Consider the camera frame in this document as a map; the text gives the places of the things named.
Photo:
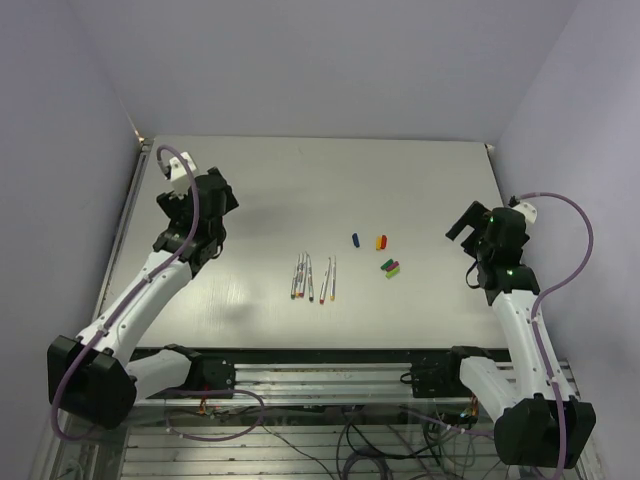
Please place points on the aluminium rail frame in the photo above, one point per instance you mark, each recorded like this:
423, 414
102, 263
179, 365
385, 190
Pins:
294, 415

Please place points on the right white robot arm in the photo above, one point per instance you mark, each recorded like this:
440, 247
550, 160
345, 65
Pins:
538, 419

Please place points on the green end white pen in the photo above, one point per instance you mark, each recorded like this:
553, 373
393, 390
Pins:
295, 278

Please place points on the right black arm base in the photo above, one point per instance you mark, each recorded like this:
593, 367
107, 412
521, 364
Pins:
438, 375

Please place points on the magenta end white pen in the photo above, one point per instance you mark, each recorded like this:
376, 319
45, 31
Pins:
302, 278

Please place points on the red end white pen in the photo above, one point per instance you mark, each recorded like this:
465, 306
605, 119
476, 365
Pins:
325, 282

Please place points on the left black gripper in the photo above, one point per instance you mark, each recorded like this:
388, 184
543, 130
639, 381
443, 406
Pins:
174, 207

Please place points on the light green end pen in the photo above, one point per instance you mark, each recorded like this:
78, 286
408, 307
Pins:
299, 287

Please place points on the dark green pen cap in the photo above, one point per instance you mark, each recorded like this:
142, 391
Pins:
387, 264

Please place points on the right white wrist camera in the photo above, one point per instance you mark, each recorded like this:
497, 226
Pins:
528, 210

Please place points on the yellow end white pen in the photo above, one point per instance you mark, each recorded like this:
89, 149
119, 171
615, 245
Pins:
332, 292

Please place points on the magenta pen cap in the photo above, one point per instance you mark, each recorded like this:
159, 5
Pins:
391, 266

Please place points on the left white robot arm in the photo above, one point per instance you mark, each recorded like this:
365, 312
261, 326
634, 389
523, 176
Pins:
93, 375

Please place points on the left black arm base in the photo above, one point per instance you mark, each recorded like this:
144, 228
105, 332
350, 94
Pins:
206, 373

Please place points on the blue end white pen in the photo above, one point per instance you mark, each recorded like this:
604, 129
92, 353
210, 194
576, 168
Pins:
310, 284

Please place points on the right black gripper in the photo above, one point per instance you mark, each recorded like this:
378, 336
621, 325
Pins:
475, 217

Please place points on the light green pen cap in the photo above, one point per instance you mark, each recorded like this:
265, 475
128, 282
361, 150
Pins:
392, 273

